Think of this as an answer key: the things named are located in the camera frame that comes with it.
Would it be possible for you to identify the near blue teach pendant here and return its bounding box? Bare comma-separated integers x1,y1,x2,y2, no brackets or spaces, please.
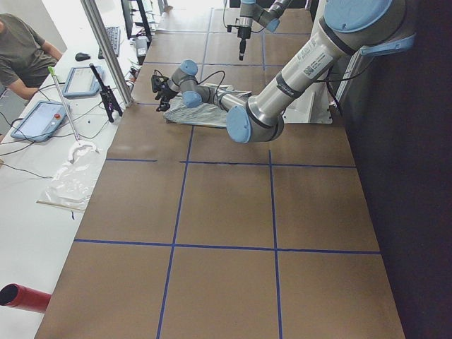
11,100,66,143

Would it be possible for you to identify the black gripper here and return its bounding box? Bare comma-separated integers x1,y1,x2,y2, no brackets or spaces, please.
227,19,252,61
150,70,174,110

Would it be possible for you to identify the clear plastic bag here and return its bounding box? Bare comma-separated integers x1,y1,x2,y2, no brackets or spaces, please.
37,147,105,212

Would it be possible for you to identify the black keyboard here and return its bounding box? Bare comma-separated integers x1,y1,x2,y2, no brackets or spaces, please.
105,26,121,57

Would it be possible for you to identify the far blue teach pendant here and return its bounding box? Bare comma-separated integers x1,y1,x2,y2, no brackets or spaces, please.
62,66,100,99

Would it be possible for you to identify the black computer mouse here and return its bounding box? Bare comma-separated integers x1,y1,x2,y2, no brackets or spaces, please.
75,52,91,61

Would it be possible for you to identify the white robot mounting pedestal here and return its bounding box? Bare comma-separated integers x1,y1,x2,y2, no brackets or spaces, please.
282,83,333,124

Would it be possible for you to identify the black camera stand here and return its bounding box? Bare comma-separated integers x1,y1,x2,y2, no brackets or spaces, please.
89,64,123,123

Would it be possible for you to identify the blue teach pendant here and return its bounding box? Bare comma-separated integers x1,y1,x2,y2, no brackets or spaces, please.
62,66,100,99
11,100,66,143

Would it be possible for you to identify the red cylinder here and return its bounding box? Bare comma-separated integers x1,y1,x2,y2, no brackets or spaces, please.
1,283,52,314

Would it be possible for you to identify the blue white striped polo shirt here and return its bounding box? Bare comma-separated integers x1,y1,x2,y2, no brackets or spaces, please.
162,85,252,129

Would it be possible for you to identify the seated person in grey shirt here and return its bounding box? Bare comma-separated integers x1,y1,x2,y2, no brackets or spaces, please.
1,13,62,100

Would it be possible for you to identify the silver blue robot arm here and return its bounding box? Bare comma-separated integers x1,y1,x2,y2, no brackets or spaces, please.
150,1,419,143
225,0,292,61

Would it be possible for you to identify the white reacher grabber stick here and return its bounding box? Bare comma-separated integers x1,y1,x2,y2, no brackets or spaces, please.
47,66,99,164

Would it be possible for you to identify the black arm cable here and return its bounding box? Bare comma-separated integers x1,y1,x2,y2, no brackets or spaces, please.
196,69,254,107

